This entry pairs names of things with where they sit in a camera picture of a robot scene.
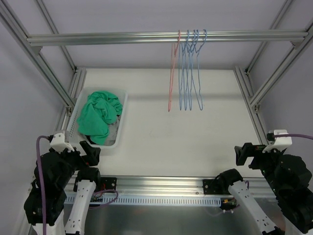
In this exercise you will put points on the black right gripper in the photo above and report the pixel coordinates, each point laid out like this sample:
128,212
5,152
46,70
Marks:
253,155

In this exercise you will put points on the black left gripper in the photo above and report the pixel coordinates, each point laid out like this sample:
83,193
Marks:
81,155

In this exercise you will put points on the dark grey tank top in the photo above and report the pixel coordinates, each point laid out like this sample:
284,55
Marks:
113,129

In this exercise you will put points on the green tank top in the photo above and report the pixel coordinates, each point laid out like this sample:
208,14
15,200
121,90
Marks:
101,110

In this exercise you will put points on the blue hanger of green top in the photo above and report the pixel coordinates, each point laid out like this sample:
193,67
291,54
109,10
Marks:
192,49

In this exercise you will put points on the blue hanger of grey top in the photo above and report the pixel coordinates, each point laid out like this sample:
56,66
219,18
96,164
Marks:
182,62

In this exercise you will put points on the blue hanger of black top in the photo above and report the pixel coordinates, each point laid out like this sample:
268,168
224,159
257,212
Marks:
187,74

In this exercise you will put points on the pink wire hanger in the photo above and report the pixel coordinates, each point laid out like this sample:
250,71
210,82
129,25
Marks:
174,49

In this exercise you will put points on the black tank top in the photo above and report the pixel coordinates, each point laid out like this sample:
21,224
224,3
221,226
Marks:
89,139

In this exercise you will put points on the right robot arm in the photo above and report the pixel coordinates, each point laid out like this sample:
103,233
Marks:
287,176

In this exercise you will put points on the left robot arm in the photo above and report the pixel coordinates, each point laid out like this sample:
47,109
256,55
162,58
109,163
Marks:
44,206

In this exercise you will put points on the white plastic basket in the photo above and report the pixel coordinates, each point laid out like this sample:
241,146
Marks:
74,136

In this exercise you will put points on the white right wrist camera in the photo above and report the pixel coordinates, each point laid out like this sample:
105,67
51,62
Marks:
278,143

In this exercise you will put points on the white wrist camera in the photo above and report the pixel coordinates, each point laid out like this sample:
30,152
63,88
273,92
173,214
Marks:
278,143
60,141

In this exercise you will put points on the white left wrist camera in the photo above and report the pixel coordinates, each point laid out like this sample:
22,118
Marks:
60,141

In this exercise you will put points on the white slotted cable duct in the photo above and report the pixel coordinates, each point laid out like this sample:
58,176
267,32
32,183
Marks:
157,200

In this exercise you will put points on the aluminium hanging rail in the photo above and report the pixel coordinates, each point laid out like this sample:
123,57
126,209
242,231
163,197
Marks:
113,38

